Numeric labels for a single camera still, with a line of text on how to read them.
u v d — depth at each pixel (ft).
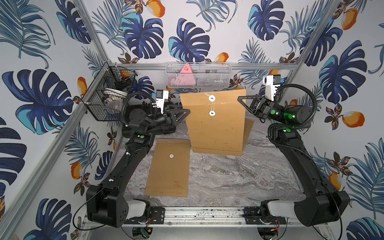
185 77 2.96
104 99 2.76
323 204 1.29
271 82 1.56
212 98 1.71
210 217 2.49
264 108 1.58
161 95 1.81
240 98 1.67
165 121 1.84
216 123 1.92
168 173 2.95
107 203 1.30
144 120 1.67
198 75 3.04
